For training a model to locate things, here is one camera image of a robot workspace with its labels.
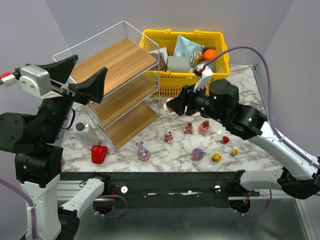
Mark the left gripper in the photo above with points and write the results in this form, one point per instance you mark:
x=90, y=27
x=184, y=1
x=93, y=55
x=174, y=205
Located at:
x=69, y=91

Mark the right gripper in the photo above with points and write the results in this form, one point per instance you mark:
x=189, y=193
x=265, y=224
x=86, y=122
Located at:
x=188, y=100

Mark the purple bunny donut toy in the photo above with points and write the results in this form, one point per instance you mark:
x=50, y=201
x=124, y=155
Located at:
x=143, y=154

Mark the purple bunny sundae toy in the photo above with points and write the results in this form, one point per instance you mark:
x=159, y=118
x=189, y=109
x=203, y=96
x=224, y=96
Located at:
x=166, y=108

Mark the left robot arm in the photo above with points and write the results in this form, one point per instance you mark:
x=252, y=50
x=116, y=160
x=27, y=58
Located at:
x=38, y=161

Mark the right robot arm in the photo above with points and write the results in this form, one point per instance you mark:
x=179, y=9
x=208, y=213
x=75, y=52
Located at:
x=296, y=177

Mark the yellow plastic basket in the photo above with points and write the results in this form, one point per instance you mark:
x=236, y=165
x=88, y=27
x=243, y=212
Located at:
x=170, y=84

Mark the red strawberry cake toy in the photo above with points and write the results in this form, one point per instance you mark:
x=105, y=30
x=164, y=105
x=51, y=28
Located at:
x=188, y=129

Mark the red bear toy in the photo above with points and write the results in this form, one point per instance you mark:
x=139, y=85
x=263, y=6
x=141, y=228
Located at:
x=168, y=137

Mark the pink strawberry donut toy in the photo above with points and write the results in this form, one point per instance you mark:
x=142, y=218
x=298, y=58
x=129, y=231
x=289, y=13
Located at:
x=204, y=127

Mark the grey box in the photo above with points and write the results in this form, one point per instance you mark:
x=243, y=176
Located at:
x=178, y=64

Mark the brown round container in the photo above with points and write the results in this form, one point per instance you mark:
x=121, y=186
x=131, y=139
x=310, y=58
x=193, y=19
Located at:
x=162, y=63

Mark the green melon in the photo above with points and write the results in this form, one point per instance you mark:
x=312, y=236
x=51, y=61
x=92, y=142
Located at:
x=212, y=66

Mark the purple pink donut toy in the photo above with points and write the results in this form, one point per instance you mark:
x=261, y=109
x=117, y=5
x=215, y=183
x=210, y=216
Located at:
x=198, y=154

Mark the white bottle black cap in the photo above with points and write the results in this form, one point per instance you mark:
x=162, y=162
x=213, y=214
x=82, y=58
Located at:
x=86, y=134

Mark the light blue snack bag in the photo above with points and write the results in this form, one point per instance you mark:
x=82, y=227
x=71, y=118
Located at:
x=187, y=48

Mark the small red apple toy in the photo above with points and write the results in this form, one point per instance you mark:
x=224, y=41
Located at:
x=225, y=140

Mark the orange fruit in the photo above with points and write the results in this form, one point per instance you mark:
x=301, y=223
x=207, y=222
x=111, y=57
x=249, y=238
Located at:
x=209, y=54

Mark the yellow duck toy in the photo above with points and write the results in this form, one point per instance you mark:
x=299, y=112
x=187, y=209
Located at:
x=216, y=158

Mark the small yellow minion toy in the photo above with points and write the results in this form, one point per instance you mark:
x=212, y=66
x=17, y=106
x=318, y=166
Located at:
x=234, y=152

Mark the red bell pepper toy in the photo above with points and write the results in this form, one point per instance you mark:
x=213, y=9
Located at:
x=98, y=154

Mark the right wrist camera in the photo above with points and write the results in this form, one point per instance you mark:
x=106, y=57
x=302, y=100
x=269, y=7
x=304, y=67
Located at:
x=204, y=74

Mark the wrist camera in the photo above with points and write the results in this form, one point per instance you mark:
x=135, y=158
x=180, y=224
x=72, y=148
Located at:
x=37, y=82
x=204, y=74

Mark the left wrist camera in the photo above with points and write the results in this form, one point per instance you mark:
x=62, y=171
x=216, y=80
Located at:
x=37, y=82

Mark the white wire wooden shelf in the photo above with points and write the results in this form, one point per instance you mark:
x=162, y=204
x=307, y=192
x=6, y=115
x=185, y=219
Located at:
x=129, y=56

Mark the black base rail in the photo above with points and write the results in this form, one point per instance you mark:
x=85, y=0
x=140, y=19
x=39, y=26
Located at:
x=177, y=189

